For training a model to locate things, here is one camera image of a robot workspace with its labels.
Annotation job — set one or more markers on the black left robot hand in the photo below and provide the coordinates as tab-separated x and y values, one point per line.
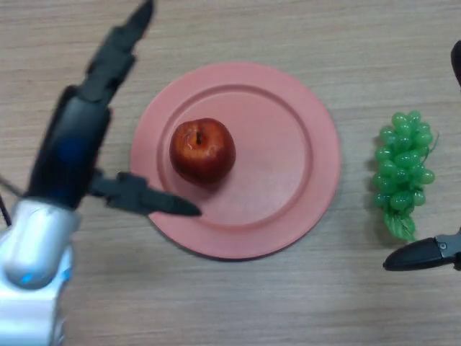
72	144

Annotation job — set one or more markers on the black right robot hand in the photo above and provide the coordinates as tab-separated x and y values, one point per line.
421	256

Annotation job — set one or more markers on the red apple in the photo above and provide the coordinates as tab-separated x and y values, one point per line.
202	151

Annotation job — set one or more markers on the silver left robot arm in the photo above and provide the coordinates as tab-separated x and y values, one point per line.
32	274

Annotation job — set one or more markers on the pink round plate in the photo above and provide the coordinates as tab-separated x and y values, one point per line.
236	160

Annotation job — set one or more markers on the green grape bunch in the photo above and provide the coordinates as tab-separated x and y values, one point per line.
403	169

